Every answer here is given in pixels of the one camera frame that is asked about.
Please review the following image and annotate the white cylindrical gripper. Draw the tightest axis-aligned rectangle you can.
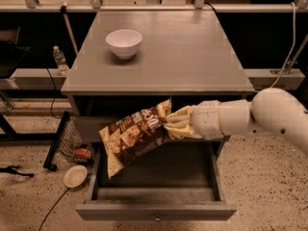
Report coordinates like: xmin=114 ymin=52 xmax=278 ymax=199
xmin=165 ymin=100 xmax=222 ymax=140

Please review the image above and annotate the brown chip bag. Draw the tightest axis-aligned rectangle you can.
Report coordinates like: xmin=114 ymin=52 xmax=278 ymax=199
xmin=99 ymin=99 xmax=171 ymax=178

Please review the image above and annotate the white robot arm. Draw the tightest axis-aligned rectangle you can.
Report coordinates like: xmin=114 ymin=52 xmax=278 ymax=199
xmin=164 ymin=88 xmax=308 ymax=155

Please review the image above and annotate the grey wooden drawer cabinet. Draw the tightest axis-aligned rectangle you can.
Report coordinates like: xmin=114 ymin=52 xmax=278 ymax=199
xmin=61 ymin=9 xmax=255 ymax=156

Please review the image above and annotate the white ceramic bowl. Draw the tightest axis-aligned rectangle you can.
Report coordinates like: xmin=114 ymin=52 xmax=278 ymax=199
xmin=106 ymin=29 xmax=142 ymax=59

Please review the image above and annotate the orange can on floor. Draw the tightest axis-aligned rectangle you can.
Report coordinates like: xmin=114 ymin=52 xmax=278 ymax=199
xmin=73 ymin=147 xmax=91 ymax=159

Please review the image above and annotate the black mesh basket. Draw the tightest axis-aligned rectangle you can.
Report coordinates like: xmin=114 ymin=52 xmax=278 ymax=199
xmin=57 ymin=118 xmax=91 ymax=164

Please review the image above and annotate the beige plate on floor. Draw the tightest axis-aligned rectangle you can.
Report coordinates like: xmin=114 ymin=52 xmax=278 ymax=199
xmin=64 ymin=165 xmax=88 ymax=189

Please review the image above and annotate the clear plastic water bottle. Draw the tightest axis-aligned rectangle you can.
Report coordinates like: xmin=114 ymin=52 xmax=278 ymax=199
xmin=53 ymin=45 xmax=69 ymax=76

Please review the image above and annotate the black clamp on floor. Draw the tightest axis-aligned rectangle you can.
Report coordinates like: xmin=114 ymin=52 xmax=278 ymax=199
xmin=0 ymin=166 xmax=34 ymax=177

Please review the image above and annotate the black cable on floor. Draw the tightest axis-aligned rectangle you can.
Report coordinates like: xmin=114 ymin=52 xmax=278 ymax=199
xmin=38 ymin=187 xmax=71 ymax=231

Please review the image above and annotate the white cable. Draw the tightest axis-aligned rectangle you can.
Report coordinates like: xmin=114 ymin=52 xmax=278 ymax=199
xmin=269 ymin=2 xmax=297 ymax=89

